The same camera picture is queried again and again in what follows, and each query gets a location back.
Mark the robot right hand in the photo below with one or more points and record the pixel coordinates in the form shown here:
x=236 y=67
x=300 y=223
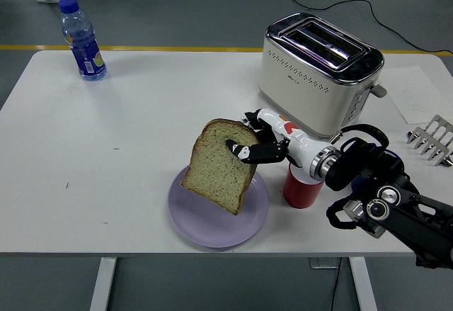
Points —
x=301 y=146

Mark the cream and chrome toaster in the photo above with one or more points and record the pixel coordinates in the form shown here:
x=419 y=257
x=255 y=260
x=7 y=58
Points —
x=301 y=88

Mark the bread slice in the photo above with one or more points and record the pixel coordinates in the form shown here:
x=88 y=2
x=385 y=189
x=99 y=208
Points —
x=216 y=169

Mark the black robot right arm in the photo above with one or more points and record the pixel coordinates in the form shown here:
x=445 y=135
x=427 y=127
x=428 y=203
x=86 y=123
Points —
x=368 y=169

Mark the lilac round plate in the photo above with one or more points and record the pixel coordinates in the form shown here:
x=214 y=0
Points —
x=212 y=229

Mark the red enamel mug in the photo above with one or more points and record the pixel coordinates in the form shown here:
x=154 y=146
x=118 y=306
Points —
x=301 y=194

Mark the white paper sheet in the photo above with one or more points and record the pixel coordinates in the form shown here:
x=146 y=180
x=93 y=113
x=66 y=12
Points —
x=414 y=91

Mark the silver metal toast rack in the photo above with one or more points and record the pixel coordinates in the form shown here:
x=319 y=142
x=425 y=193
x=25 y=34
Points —
x=437 y=119

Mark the white table leg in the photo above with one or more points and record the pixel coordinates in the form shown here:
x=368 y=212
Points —
x=362 y=286
x=102 y=286

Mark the clear water bottle blue label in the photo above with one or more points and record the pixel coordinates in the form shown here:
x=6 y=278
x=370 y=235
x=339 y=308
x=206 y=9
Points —
x=86 y=52

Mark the clear plastic bracket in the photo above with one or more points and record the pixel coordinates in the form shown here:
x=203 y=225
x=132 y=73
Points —
x=322 y=263

